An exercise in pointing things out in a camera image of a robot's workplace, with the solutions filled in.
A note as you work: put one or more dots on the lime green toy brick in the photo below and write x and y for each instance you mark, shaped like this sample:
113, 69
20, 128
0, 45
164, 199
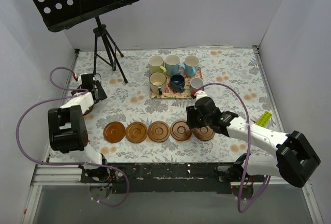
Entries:
264, 119

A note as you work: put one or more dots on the blue mug with white interior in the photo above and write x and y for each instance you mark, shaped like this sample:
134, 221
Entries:
191, 63

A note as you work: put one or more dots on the yellow-green mug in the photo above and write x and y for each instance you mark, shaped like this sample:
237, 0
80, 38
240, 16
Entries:
156, 64

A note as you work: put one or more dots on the light blue mug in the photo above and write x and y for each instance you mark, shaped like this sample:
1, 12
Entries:
173, 65

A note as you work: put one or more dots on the brown wooden coaster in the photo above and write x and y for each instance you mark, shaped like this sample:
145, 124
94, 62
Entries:
204, 133
136, 132
180, 130
114, 132
159, 131
88, 111

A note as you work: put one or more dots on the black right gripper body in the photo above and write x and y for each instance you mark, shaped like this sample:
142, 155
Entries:
193, 118

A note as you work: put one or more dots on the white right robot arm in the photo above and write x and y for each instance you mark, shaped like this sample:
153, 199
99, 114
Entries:
291, 156

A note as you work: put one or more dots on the cream mug with black handle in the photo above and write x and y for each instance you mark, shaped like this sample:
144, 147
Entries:
158, 83

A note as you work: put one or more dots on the grey-blue small mug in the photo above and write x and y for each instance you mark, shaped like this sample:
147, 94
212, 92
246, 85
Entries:
195, 84

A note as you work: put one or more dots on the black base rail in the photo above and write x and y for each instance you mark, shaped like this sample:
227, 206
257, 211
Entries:
208, 185

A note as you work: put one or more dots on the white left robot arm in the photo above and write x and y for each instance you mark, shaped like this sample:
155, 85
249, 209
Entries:
67, 129

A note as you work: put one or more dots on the dark blue glazed mug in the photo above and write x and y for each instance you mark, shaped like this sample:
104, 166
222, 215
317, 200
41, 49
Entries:
177, 83

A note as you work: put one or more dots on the floral tablecloth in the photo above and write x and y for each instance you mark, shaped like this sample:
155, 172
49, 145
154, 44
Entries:
234, 82

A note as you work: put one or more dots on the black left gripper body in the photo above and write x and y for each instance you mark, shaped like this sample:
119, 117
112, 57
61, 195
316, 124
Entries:
99, 92

